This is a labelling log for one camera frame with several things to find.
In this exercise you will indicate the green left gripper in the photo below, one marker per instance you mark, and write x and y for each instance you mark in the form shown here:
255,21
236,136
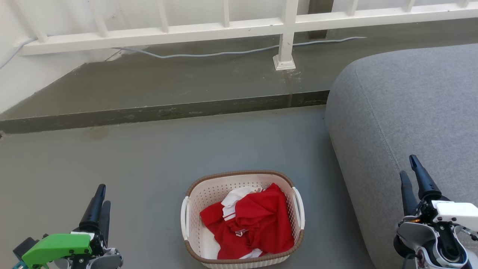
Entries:
56,246

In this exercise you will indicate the red and white shirt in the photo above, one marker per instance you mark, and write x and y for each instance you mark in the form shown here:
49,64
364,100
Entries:
218,218

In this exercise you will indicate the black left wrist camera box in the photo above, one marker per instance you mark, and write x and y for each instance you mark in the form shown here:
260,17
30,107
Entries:
24,246

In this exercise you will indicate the teal left camera connector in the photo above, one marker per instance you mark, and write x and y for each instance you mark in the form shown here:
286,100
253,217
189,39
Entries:
16,265

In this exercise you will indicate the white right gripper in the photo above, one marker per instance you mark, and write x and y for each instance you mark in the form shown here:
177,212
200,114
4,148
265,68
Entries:
455,213

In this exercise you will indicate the grey fabric sofa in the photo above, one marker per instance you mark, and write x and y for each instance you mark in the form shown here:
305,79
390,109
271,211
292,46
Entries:
403,112

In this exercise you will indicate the cream plastic laundry basket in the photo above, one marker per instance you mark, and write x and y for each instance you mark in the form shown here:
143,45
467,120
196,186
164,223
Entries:
209,194

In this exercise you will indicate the white wooden railing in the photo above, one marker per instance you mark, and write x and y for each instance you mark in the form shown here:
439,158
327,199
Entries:
287,22

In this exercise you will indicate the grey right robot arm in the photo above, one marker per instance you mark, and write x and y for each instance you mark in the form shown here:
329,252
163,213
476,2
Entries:
414,235

